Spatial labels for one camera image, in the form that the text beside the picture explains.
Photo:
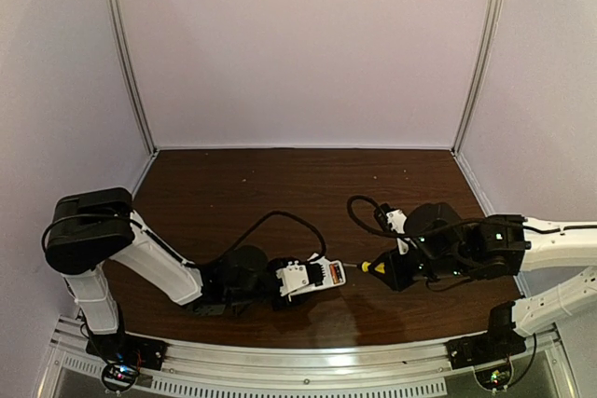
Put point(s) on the right aluminium frame post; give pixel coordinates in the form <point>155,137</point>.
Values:
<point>488,32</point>

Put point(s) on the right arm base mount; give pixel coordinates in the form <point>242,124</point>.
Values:
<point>480,351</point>

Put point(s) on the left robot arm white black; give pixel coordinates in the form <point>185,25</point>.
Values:
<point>91,228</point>

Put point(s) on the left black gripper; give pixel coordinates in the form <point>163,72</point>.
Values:
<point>315,271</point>

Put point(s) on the aluminium frame post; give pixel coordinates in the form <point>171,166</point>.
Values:
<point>488,32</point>
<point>128,75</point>

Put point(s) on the left aluminium frame post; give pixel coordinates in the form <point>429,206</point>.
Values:
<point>128,75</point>

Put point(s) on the white remote control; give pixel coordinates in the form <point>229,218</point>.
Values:
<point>324,274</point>

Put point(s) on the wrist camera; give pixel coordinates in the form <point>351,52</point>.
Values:
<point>392,220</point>
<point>293,278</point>

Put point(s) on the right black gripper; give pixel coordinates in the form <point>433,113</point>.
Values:
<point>399,272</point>

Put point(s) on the front aluminium rail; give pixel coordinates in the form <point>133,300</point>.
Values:
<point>419,369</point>

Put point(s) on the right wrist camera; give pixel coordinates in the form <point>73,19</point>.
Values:
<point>392,220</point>

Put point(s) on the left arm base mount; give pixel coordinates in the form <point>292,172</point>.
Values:
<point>133,351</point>

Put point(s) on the yellow handled screwdriver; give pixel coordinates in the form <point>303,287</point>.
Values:
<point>366,267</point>

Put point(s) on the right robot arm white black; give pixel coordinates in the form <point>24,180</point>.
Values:
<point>433,242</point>

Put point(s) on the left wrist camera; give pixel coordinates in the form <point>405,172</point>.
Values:
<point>293,278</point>

